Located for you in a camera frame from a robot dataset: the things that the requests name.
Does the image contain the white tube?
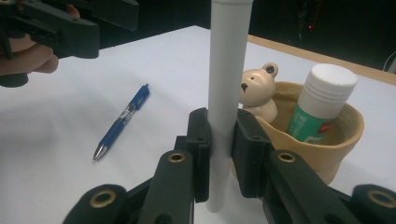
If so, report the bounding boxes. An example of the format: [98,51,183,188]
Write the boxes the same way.
[205,0,254,214]

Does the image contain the green glue stick white cap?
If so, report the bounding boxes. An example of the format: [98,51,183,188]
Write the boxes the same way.
[285,63,359,145]

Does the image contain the tan ceramic bear pen holder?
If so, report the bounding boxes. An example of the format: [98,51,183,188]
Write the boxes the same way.
[232,62,365,185]

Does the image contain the white cable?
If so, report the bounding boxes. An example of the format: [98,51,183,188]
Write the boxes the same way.
[383,50,396,73]

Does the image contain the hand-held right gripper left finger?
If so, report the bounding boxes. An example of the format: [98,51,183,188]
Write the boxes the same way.
[174,106,213,203]

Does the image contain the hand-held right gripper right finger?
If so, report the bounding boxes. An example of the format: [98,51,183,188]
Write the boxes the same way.
[232,108,275,199]

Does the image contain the blue pen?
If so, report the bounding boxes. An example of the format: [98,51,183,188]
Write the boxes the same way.
[92,83,151,161]

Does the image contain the white table sheet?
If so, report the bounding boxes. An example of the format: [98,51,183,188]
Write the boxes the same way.
[0,25,396,224]

